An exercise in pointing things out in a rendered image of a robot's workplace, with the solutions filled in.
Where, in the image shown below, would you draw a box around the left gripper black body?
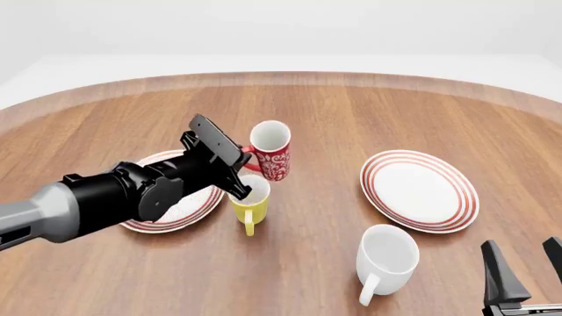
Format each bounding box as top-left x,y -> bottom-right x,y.
208,153 -> 254,202

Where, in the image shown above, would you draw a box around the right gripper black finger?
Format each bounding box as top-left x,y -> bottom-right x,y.
479,240 -> 533,305
541,236 -> 562,286

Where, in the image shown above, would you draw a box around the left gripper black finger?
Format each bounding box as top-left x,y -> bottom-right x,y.
236,151 -> 256,174

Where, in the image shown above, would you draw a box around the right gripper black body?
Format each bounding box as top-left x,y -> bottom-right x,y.
481,298 -> 562,316

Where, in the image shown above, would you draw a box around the red mug white pattern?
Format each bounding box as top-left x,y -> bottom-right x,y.
239,119 -> 292,183

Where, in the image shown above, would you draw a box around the yellow mug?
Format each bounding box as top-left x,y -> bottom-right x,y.
228,173 -> 271,238

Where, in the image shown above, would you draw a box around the white plate red rings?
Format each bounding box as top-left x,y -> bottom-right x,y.
359,149 -> 481,235
119,149 -> 227,234

